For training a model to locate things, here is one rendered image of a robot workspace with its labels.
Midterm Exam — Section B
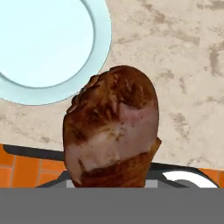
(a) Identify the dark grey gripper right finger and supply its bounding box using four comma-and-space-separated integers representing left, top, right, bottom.
144, 171, 193, 189

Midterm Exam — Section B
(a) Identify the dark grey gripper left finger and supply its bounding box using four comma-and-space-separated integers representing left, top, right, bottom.
35, 170, 76, 189

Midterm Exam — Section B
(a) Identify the brown chicken drumstick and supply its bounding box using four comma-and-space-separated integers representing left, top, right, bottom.
62, 65, 162, 188

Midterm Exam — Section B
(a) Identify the white round object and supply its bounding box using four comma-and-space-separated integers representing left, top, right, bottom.
161, 170, 219, 189

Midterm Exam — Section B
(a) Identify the pale blue round plate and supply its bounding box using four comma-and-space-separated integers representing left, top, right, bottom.
0, 0, 113, 106

